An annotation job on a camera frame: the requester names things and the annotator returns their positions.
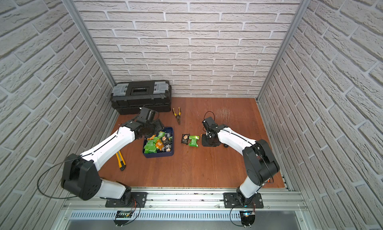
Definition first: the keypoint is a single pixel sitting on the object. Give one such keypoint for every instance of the left control board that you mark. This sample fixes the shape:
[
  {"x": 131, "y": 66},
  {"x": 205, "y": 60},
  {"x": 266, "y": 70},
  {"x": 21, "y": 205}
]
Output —
[{"x": 123, "y": 218}]

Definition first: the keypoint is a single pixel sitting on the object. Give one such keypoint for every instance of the right control board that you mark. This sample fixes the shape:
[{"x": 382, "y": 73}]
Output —
[{"x": 247, "y": 218}]

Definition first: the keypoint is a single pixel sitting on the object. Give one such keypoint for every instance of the green cookie packet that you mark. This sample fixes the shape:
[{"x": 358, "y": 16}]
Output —
[{"x": 193, "y": 140}]

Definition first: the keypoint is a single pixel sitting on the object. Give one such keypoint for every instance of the yellow utility knife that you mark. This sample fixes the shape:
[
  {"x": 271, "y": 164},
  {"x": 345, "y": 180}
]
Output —
[{"x": 121, "y": 161}]

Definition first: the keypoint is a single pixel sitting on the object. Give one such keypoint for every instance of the dark blue storage box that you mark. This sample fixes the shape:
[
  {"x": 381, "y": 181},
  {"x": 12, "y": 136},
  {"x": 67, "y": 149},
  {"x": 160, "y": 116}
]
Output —
[{"x": 160, "y": 144}]

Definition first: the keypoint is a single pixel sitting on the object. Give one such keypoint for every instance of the black plastic toolbox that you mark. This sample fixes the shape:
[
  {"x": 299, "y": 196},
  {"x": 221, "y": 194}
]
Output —
[{"x": 129, "y": 97}]

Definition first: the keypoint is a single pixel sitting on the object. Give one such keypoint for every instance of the black cookie packet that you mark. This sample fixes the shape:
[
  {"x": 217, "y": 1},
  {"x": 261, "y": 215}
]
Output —
[{"x": 185, "y": 139}]

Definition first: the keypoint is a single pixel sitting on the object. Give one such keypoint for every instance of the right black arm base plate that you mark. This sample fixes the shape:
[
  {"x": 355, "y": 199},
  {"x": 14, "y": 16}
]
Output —
[{"x": 236, "y": 200}]

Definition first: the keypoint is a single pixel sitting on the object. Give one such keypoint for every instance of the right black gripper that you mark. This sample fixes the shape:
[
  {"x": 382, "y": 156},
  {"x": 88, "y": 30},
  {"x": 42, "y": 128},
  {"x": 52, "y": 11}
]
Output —
[{"x": 204, "y": 142}]

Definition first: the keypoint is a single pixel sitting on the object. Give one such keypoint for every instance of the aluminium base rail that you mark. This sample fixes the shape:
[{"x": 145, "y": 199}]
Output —
[{"x": 183, "y": 204}]

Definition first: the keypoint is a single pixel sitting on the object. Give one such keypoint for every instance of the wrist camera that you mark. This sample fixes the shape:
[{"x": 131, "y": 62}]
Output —
[
  {"x": 208, "y": 124},
  {"x": 146, "y": 115}
]

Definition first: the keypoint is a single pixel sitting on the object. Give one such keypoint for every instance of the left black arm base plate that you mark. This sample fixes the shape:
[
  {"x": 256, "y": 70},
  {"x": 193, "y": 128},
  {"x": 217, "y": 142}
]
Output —
[{"x": 128, "y": 200}]

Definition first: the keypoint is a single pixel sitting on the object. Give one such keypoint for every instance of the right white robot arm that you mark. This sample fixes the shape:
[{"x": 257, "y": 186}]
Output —
[{"x": 260, "y": 162}]

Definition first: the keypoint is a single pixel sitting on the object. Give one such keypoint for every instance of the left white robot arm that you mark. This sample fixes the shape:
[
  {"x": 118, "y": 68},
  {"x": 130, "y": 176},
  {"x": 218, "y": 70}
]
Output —
[{"x": 80, "y": 174}]

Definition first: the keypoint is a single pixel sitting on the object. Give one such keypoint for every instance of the control board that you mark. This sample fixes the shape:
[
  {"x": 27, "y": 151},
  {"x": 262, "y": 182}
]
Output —
[
  {"x": 123, "y": 218},
  {"x": 247, "y": 218}
]

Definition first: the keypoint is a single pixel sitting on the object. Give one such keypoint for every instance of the yellow black pliers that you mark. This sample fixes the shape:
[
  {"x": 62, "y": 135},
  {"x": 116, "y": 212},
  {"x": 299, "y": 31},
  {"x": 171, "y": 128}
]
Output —
[{"x": 177, "y": 115}]

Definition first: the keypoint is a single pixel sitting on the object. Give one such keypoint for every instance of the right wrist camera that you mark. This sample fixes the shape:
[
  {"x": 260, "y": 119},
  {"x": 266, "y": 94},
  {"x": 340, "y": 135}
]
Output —
[{"x": 208, "y": 124}]

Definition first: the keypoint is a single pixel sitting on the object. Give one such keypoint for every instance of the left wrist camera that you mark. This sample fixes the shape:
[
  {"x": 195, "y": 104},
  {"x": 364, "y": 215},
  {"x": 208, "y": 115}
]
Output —
[{"x": 146, "y": 115}]

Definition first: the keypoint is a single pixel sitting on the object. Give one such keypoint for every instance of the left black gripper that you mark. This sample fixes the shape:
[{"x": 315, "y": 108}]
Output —
[{"x": 152, "y": 128}]

